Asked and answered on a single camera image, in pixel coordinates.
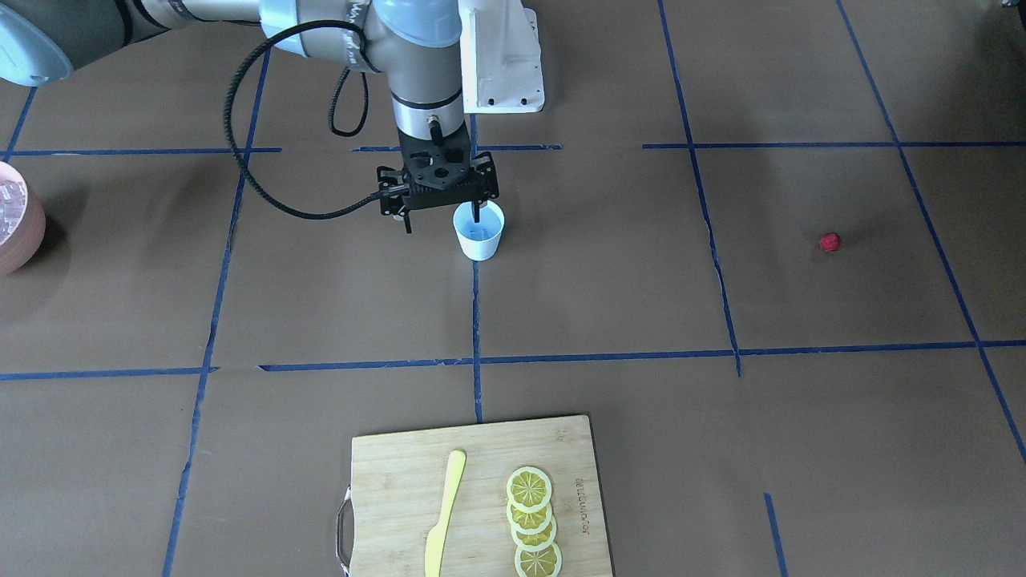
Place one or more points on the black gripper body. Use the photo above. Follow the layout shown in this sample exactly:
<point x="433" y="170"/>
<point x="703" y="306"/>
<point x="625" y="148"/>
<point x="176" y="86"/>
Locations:
<point x="390" y="202"/>

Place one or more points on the red strawberry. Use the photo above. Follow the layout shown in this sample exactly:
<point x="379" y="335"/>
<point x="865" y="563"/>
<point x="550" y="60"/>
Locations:
<point x="830" y="242"/>

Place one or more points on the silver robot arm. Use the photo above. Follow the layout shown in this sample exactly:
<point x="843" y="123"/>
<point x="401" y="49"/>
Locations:
<point x="414" y="45"/>

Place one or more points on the light blue paper cup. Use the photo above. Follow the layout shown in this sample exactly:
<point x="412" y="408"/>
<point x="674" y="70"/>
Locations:
<point x="492" y="218"/>

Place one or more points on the wooden cutting board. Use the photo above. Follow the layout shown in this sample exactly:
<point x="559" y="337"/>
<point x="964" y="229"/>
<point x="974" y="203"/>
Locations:
<point x="395" y="494"/>

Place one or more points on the yellow plastic knife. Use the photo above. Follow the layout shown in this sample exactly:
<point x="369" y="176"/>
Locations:
<point x="435" y="543"/>

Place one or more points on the pink bowl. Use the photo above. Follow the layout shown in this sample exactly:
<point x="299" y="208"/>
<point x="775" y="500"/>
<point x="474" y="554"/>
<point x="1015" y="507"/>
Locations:
<point x="28" y="238"/>

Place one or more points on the white pedestal column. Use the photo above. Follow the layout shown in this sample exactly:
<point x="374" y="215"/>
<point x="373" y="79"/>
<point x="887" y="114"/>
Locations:
<point x="501" y="58"/>

